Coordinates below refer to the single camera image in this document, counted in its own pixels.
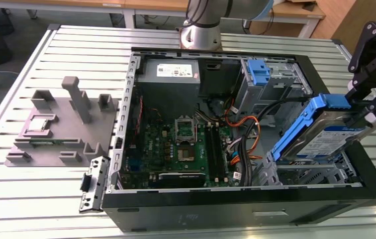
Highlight hard disk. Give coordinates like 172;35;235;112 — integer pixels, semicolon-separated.
271;93;376;163

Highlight metal disk bay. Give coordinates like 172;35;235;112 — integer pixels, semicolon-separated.
263;149;355;187

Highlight wooden cabinet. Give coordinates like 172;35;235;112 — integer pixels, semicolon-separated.
331;0;376;72

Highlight blue plastic drive latch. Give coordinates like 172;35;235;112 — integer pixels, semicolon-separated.
247;59;271;86

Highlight grey metal drive cage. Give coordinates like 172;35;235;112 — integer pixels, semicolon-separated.
235;57;312;121

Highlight black RAM slot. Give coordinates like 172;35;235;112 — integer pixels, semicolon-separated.
204;124;219;182

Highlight grey power supply unit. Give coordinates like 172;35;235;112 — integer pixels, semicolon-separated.
140;59;203;120

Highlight metal socket cover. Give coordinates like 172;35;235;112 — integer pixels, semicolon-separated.
174;116;198;145

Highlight CPU socket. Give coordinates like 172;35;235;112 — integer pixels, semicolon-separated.
178;145;198;162

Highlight black graphics card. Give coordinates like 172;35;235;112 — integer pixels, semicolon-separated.
156;171;207;189

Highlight black PC case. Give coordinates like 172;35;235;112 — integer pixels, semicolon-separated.
100;46;376;234

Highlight green motherboard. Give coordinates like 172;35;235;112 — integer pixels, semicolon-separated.
122;121;243;189

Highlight grey parts rack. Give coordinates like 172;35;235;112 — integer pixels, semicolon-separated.
3;76;123;168

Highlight grey expansion card retainer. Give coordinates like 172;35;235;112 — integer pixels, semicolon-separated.
79;155;112;214

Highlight green RAM stick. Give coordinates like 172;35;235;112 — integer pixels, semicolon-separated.
28;139;66;145

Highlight silver CPU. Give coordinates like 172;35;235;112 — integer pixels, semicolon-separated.
28;118;48;131

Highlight wooden desk white frame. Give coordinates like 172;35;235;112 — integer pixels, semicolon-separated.
134;0;328;38
0;0;136;28

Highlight orange power wire bundle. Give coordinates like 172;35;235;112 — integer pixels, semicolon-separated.
224;116;264;162

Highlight black cable bundle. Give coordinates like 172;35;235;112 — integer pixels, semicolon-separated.
239;97;313;187

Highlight red black fan wire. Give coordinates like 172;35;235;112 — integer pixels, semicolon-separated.
138;96;144;136

